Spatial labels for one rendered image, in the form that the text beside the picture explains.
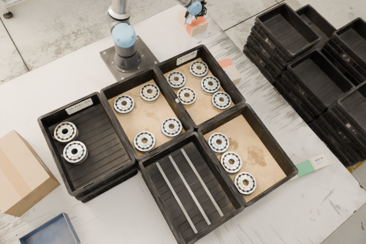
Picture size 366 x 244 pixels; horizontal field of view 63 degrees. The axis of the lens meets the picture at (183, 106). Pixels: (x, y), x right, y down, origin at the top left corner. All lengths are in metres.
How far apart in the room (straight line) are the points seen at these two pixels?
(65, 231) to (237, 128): 0.94
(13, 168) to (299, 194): 1.36
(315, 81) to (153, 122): 1.36
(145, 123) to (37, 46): 1.68
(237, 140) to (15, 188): 1.02
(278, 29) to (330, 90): 0.59
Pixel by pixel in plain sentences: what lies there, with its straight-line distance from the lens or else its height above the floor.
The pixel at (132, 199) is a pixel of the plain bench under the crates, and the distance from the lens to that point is 1.52.
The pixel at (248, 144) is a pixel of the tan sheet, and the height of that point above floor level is 0.83.
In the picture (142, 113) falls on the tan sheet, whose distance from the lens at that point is 1.51.
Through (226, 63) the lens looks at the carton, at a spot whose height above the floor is 0.77.
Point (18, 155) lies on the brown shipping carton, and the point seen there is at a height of 0.86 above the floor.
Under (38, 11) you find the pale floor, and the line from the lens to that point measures 3.21.
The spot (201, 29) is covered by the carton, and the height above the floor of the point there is 0.74.
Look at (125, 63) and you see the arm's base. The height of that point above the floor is 0.79.
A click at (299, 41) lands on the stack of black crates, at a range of 2.43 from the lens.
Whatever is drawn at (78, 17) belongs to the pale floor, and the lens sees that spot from 3.06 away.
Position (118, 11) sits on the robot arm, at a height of 1.02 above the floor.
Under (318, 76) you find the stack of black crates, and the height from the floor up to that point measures 0.38.
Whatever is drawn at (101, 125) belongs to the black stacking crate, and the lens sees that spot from 1.51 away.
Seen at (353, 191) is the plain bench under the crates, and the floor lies 0.70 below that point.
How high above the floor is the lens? 2.20
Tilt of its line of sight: 64 degrees down
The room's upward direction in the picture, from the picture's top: 10 degrees clockwise
